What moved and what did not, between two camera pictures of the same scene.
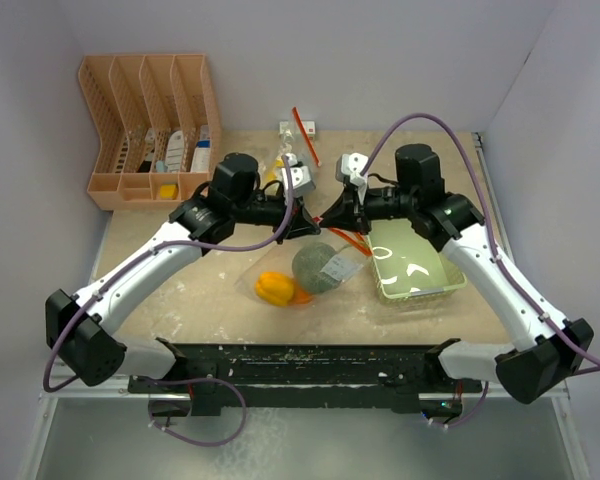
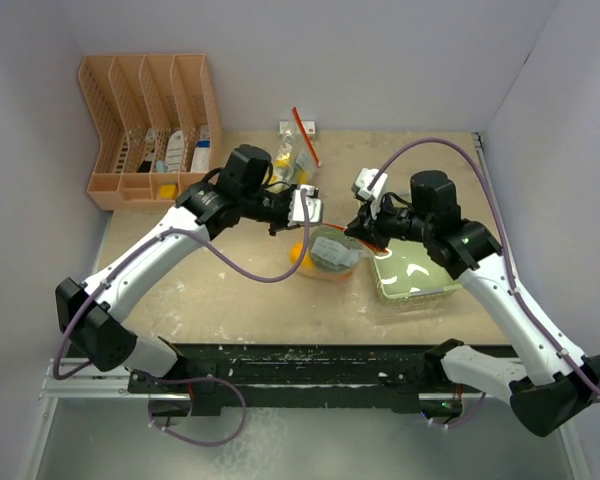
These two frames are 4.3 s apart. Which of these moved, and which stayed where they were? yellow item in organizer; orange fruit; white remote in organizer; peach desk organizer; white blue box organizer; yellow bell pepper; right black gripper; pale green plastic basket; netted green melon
Moved: right black gripper; netted green melon; orange fruit; yellow bell pepper
Stayed: pale green plastic basket; white blue box organizer; peach desk organizer; white remote in organizer; yellow item in organizer
